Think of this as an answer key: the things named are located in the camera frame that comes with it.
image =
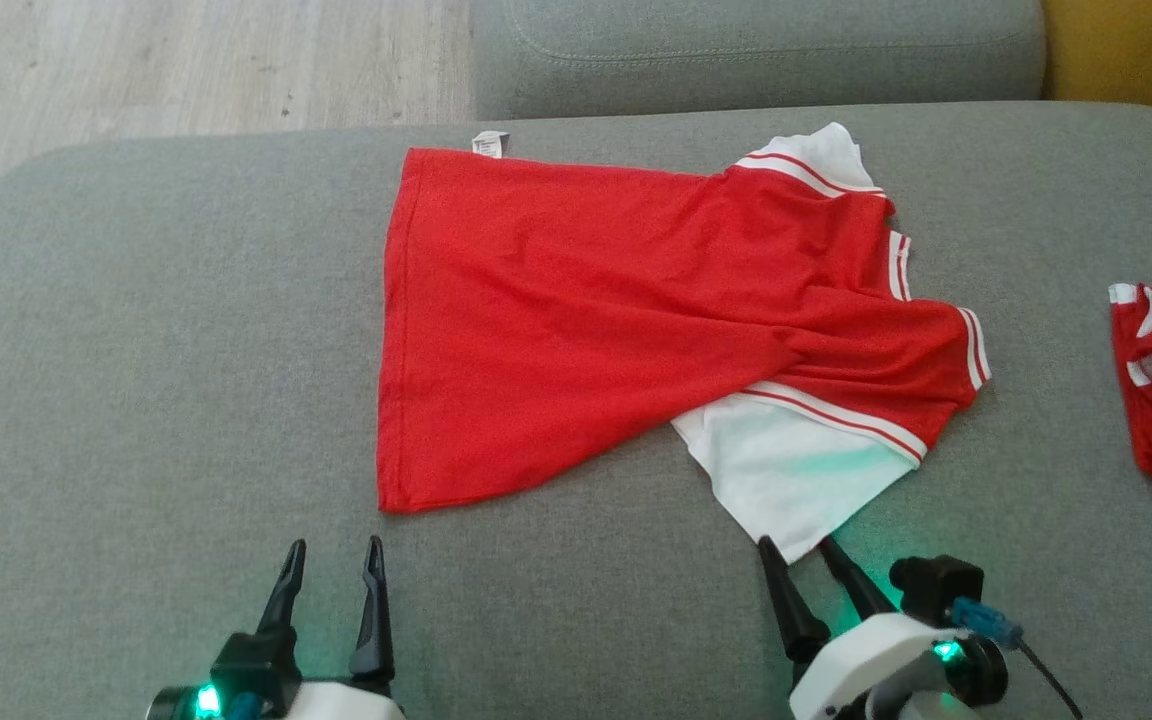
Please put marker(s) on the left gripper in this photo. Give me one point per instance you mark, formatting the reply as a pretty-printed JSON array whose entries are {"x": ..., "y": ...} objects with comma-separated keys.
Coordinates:
[{"x": 256, "y": 675}]

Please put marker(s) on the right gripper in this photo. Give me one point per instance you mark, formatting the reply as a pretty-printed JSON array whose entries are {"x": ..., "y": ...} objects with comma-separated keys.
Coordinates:
[{"x": 876, "y": 665}]

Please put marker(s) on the red shirt with white sleeves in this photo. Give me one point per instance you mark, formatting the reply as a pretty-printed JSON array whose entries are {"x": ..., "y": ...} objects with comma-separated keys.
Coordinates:
[{"x": 586, "y": 320}]

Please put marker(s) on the large grey sofa seat cushion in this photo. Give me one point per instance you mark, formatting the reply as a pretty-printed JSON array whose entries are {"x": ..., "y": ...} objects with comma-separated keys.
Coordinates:
[{"x": 186, "y": 350}]

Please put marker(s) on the small grey sofa cushion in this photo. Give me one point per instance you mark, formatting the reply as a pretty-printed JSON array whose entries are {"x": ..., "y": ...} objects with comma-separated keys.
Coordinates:
[{"x": 756, "y": 50}]

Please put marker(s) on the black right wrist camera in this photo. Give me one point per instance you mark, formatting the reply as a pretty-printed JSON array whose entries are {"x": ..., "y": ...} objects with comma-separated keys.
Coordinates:
[{"x": 936, "y": 590}]

